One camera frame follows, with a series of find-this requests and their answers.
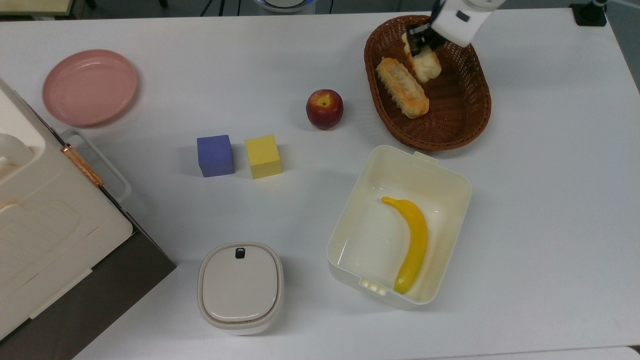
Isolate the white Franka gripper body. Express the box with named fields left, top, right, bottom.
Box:
left=430, top=0, right=506, bottom=49

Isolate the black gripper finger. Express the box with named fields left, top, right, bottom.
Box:
left=406, top=24, right=432, bottom=45
left=411, top=35, right=448, bottom=57

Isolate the pale bread roll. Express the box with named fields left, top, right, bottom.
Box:
left=401, top=32, right=443, bottom=84

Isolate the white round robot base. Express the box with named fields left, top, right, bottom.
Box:
left=254, top=0, right=317, bottom=14

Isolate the browned long bread roll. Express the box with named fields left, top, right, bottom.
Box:
left=375, top=57, right=430, bottom=120

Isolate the brown wicker basket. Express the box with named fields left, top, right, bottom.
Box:
left=364, top=14, right=492, bottom=152

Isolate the red apple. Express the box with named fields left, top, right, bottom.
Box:
left=306, top=89, right=344, bottom=131

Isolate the yellow cube block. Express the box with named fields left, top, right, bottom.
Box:
left=244, top=134, right=283, bottom=180

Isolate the yellow banana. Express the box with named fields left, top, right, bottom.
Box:
left=381, top=196, right=429, bottom=295

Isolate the cream plastic open box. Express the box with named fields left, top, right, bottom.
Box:
left=326, top=145, right=473, bottom=311

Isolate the blue cube block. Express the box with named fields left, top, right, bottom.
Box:
left=196, top=134, right=235, bottom=178

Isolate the beige lidded container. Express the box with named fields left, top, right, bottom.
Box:
left=197, top=242, right=285, bottom=336

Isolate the pink round plate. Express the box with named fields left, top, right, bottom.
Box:
left=42, top=49, right=139, bottom=128

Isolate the white microwave appliance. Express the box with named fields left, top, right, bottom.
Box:
left=0, top=77, right=177, bottom=360

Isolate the black camera stand base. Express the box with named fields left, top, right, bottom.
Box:
left=570, top=0, right=609, bottom=27

